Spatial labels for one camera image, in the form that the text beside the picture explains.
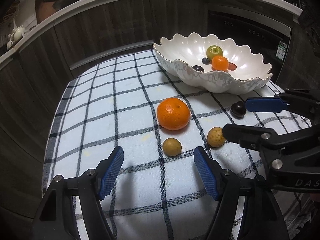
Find red grape tomato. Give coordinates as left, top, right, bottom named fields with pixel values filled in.
left=228, top=62, right=237, bottom=71

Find dark plum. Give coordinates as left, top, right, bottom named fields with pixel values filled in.
left=192, top=65, right=204, bottom=73
left=231, top=101, right=247, bottom=119

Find blueberry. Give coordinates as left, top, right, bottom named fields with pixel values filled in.
left=202, top=57, right=211, bottom=64

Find dark plum on cloth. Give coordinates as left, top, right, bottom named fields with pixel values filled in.
left=231, top=101, right=247, bottom=119

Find larger tan longan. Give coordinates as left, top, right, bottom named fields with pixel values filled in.
left=207, top=127, right=226, bottom=148

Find green energy label sticker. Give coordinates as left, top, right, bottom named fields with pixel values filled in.
left=276, top=41, right=288, bottom=61

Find small orange in bowl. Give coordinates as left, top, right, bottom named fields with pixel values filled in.
left=212, top=56, right=229, bottom=71

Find small round tan longan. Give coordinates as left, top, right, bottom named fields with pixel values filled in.
left=162, top=138, right=182, bottom=157

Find large orange on cloth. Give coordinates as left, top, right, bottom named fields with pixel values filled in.
left=156, top=98, right=191, bottom=131

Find green apple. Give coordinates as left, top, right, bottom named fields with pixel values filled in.
left=206, top=45, right=223, bottom=61

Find white checkered cloth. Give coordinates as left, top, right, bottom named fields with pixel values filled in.
left=42, top=50, right=311, bottom=239

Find white teapot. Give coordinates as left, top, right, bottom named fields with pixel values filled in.
left=7, top=26, right=25, bottom=47

